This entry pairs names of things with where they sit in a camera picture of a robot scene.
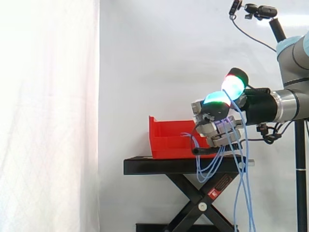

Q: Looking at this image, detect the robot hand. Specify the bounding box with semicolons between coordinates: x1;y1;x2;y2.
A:
191;67;250;148

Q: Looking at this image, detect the blue cable bundle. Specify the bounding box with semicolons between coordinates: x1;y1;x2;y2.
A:
181;89;257;232

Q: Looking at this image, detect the red bin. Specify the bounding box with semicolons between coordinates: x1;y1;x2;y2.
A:
148;115;218;160

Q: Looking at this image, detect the black stand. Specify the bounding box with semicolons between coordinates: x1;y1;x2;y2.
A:
123;154;255;232

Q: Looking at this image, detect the thin black camera cable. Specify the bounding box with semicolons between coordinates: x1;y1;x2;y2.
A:
230;14;277;52

